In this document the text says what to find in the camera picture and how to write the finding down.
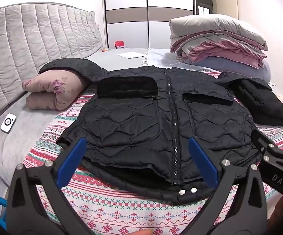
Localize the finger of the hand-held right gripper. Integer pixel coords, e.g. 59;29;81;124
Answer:
250;128;283;163

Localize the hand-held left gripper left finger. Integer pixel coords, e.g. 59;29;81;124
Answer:
6;137;88;235

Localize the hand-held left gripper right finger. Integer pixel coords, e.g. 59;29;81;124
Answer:
180;137;269;235

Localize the black quilted jacket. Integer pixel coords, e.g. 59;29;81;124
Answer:
39;58;283;204

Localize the person's left hand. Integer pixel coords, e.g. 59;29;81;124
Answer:
129;229;155;235

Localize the grey bed sheet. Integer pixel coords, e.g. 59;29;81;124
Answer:
0;48;154;184

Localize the red green patterned blanket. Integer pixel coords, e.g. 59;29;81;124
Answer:
23;71;283;235

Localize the blue grey pillow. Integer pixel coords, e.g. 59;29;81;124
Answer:
186;56;272;83

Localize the white remote control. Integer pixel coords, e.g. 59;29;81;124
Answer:
0;113;16;133

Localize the pink floral pillow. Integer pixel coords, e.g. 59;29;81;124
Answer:
22;69;89;111

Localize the folded pink quilt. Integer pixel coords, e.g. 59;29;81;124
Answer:
178;42;267;69

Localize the white fringed cloth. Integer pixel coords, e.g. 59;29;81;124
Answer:
141;48;220;74

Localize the folded grey white comforter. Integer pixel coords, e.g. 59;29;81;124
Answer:
169;15;268;54

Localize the white paper sheet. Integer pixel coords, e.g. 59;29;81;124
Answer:
117;51;144;59

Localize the grey quilted headboard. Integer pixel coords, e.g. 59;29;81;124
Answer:
0;3;103;130

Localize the dark doorway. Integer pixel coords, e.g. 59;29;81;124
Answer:
195;0;217;17

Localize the white sliding-door wardrobe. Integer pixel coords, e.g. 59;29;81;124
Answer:
103;0;195;49

